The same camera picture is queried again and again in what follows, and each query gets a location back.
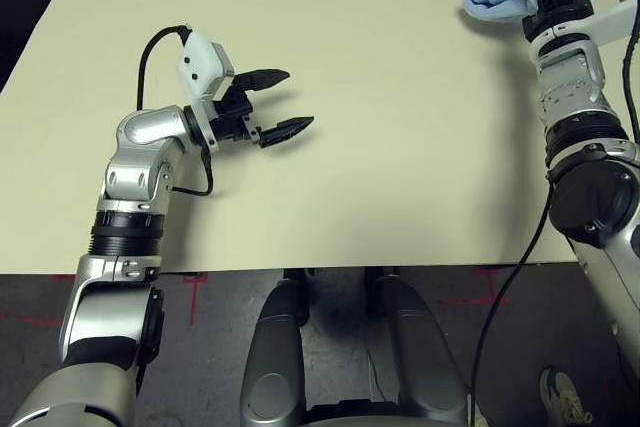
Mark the grey white sneaker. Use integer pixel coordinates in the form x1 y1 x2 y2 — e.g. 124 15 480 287
538 366 595 427

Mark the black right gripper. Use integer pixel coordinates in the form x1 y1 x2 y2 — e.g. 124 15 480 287
522 0 596 42

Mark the dark grey robot left leg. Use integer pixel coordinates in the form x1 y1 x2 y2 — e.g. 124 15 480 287
240 275 310 424

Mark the red floor tape line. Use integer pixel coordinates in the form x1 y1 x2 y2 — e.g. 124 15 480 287
0 274 77 329

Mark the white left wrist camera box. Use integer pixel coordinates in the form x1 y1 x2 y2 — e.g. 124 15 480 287
174 30 236 152

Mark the black foam floor mat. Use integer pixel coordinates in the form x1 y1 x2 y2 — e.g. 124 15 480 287
0 0 80 94

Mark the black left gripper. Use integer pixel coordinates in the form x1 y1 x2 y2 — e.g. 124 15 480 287
211 67 316 150

